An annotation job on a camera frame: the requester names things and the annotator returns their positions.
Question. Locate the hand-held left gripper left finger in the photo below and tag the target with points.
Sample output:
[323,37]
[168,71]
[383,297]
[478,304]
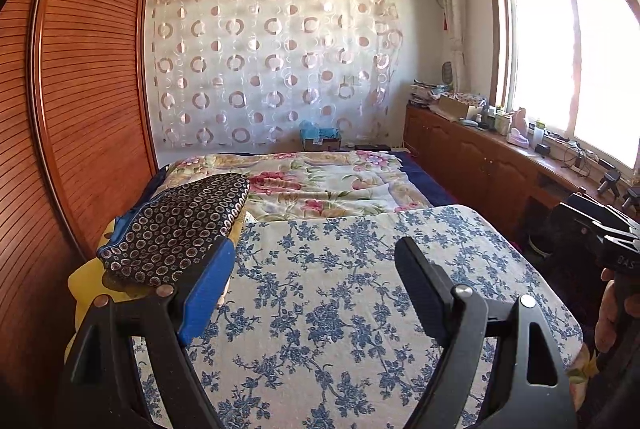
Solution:
[207,289]

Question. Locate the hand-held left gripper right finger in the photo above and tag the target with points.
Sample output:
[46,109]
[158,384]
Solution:
[425,289]

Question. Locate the dark round bin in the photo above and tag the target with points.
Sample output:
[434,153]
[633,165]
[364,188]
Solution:
[537,245]

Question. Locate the white jar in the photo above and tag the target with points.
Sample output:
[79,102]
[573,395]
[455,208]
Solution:
[501,121]

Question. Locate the white tied window curtain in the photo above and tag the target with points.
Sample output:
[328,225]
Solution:
[455,9]

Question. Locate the stack of papers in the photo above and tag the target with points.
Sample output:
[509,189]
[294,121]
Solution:
[424,94]

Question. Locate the pink bottle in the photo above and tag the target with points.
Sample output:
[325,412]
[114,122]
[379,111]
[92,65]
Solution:
[519,129]

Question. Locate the open cardboard box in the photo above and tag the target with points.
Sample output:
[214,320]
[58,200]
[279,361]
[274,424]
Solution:
[457,106]

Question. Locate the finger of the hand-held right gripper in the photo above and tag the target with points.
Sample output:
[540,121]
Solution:
[585,219]
[607,209]

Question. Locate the long wooden cabinet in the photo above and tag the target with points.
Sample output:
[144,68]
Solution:
[470,159]

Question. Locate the cardboard box with blue cloth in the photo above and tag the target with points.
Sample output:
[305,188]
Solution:
[322,144]

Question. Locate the sheer circle-patterned curtain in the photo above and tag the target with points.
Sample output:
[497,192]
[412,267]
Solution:
[275,59]

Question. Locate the bottle with green cap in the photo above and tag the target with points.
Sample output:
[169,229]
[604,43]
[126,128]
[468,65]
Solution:
[538,134]

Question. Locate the wooden framed window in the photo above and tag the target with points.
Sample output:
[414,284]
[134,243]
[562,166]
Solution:
[545,59]

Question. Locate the dark blue circle-patterned shirt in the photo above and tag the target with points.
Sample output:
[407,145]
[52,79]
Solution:
[175,229]

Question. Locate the person's right hand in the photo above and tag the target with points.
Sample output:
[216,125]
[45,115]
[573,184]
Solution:
[607,309]

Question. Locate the floral bed blanket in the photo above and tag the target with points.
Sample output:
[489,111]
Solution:
[320,181]

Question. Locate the white blue-flowered sheet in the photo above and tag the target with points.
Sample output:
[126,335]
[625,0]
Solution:
[325,299]

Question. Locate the wooden slatted wardrobe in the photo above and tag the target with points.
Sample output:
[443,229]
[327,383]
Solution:
[90,84]

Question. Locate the small round fan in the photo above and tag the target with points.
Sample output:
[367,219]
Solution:
[448,74]

